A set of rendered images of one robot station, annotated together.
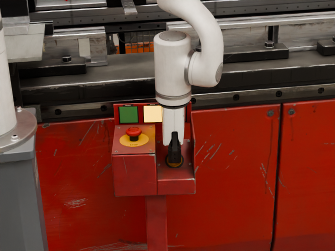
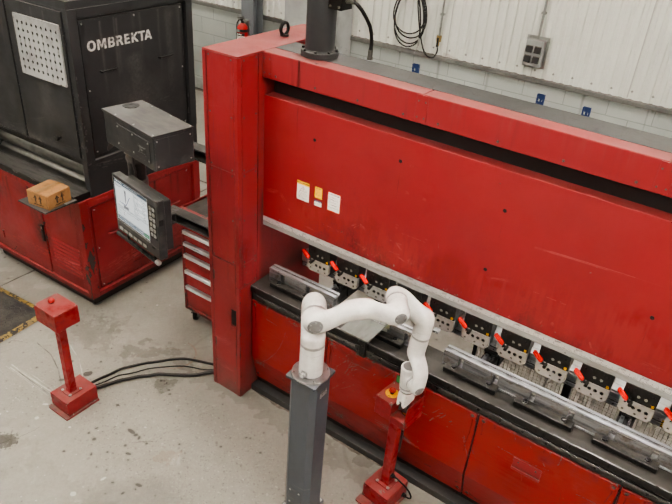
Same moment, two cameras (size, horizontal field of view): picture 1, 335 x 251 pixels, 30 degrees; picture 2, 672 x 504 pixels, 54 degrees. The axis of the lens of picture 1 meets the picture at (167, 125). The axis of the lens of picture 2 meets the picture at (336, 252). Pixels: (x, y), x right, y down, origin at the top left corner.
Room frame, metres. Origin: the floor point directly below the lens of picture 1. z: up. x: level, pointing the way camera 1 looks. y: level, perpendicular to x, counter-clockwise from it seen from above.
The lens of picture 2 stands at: (-0.84, -1.34, 3.21)
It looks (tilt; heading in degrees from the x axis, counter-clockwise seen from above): 31 degrees down; 41
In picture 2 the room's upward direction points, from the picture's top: 5 degrees clockwise
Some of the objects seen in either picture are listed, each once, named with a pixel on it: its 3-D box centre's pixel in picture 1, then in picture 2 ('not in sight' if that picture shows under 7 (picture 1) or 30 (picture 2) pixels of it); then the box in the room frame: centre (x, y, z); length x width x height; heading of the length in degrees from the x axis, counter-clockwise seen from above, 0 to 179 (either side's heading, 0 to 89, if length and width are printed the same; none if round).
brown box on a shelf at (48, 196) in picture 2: not in sight; (46, 193); (0.89, 2.82, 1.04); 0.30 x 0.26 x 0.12; 99
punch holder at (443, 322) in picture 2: not in sight; (444, 312); (1.69, 0.04, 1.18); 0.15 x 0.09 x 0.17; 98
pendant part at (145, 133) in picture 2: not in sight; (152, 189); (0.97, 1.60, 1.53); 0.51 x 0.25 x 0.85; 88
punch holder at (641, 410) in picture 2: not in sight; (640, 398); (1.82, -0.95, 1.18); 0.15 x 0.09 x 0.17; 98
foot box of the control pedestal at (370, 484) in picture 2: not in sight; (382, 490); (1.35, 0.04, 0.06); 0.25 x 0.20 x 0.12; 1
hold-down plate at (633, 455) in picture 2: not in sight; (624, 452); (1.77, -0.99, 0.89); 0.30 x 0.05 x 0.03; 98
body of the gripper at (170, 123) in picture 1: (173, 116); (406, 395); (1.35, -0.02, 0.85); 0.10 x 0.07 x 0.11; 0
